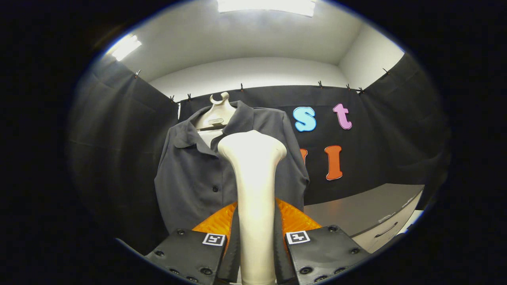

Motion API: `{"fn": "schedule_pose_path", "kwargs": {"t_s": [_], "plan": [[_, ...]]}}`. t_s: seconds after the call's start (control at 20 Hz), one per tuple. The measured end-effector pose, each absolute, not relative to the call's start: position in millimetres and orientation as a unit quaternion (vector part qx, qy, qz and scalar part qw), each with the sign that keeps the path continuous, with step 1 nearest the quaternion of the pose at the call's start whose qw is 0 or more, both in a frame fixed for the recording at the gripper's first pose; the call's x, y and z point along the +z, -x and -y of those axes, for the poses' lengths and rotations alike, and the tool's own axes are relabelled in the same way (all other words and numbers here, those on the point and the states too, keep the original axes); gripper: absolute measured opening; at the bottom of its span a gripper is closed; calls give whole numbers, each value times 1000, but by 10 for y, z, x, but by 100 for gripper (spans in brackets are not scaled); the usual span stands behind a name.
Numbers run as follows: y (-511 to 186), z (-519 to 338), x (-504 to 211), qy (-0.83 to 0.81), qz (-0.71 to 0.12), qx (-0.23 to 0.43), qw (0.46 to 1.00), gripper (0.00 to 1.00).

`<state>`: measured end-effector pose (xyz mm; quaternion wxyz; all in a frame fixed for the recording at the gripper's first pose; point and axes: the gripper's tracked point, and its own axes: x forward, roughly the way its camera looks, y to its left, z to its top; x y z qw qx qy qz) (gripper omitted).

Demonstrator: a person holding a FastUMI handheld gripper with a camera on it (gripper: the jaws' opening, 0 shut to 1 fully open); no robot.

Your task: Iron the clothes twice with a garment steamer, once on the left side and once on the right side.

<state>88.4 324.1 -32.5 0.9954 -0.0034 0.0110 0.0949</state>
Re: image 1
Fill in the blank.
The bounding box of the grey cabinet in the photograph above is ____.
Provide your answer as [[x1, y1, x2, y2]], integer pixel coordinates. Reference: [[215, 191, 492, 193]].
[[303, 183, 425, 254]]

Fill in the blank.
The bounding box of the small ceiling light panel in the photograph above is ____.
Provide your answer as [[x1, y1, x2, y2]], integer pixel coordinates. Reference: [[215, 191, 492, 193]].
[[111, 35, 142, 62]]

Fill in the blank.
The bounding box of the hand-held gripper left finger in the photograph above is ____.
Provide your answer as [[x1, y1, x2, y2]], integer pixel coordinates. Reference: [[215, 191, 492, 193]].
[[145, 202, 241, 285]]

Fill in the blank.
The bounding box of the large ceiling light panel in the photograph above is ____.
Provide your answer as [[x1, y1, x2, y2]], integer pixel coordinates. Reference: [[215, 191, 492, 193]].
[[217, 0, 316, 17]]

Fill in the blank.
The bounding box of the row of black clips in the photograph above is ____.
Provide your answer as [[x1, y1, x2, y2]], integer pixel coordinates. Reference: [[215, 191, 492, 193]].
[[135, 68, 391, 103]]

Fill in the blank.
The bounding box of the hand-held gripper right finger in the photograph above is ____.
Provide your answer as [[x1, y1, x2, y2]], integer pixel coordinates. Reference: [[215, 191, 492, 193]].
[[274, 198, 371, 285]]

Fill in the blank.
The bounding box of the black cabinet handle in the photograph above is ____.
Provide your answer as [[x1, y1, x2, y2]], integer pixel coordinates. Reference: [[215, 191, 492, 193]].
[[374, 222, 399, 238]]

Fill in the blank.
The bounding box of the dark grey button shirt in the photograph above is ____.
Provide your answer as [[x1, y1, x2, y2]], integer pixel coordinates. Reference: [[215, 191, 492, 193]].
[[154, 100, 310, 234]]

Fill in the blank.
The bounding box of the cream clothes hanger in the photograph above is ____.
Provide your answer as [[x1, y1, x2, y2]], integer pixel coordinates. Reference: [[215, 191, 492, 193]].
[[195, 92, 237, 149]]

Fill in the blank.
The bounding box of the black backdrop cloth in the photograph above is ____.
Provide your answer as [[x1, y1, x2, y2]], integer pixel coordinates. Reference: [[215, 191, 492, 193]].
[[67, 53, 452, 254]]

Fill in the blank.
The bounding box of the cream garment steamer head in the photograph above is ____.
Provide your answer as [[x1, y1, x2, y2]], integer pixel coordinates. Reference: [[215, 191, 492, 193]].
[[217, 130, 287, 285]]

